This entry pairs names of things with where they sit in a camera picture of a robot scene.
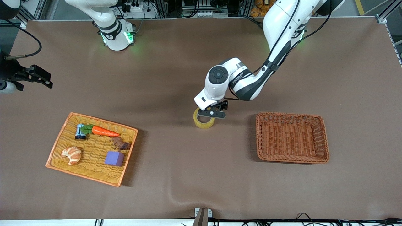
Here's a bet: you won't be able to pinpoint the purple foam cube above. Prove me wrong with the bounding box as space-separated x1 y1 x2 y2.
105 151 125 167

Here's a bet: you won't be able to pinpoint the small dark labelled can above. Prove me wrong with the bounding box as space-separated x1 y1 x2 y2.
75 124 87 140

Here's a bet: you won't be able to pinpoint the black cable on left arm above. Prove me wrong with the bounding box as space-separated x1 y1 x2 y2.
228 0 333 101

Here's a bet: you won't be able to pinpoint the brown table cover mat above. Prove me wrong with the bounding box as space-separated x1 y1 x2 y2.
0 17 402 220

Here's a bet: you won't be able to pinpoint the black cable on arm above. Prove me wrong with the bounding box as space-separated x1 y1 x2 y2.
4 19 42 61
228 0 333 101

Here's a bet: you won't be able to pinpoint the orange toy carrot green leaves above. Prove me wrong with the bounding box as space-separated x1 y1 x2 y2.
80 124 120 137

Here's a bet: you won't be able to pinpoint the brown wicker basket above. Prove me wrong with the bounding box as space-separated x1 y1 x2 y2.
256 112 330 164

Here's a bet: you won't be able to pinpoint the clear yellowish tape roll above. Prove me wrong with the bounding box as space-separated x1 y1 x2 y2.
193 108 215 129

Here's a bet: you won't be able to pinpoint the orange toy pile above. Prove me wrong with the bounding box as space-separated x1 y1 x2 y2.
250 0 277 18

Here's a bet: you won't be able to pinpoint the brown toy lion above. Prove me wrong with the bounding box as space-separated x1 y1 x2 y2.
110 137 132 150

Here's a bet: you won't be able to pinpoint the white power strip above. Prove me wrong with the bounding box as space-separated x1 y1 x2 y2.
127 0 158 19
182 9 215 18

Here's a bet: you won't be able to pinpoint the yellow wicker basket orange rim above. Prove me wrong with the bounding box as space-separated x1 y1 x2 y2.
46 112 139 187

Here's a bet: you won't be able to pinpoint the toy croissant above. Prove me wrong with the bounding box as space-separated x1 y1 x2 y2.
61 146 82 166

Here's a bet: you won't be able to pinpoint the aluminium frame profile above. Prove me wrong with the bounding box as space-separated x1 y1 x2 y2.
375 0 402 24
18 0 48 26

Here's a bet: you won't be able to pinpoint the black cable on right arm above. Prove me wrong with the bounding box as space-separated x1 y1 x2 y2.
4 19 42 61

